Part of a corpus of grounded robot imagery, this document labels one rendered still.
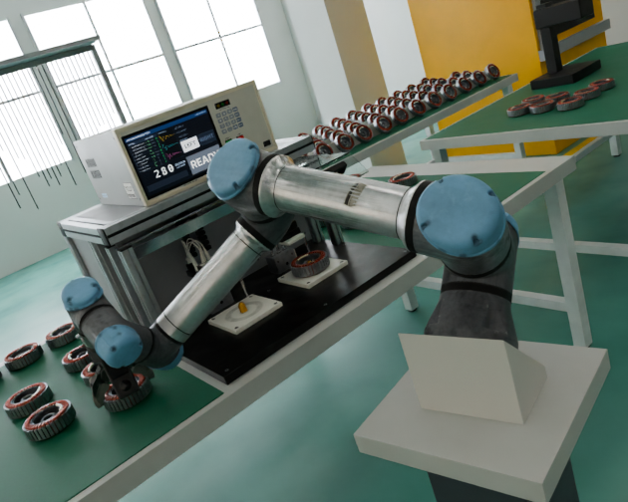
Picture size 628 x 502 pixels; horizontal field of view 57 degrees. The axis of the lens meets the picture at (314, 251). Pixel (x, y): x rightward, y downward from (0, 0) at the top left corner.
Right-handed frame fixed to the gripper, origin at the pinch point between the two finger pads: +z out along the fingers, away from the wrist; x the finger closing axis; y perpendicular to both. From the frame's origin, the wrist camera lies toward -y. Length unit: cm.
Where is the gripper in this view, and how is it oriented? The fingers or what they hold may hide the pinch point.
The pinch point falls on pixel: (128, 393)
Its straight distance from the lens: 145.7
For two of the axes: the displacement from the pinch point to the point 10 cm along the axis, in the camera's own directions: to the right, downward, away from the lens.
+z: 0.2, 7.1, 7.1
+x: -8.0, 4.3, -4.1
